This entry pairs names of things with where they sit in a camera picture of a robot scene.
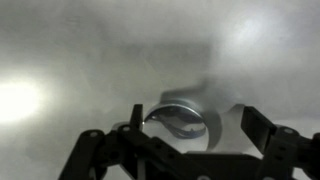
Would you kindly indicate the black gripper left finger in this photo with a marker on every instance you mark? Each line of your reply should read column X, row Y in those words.
column 146, row 150

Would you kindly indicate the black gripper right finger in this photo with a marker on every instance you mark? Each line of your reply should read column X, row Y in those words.
column 286, row 153

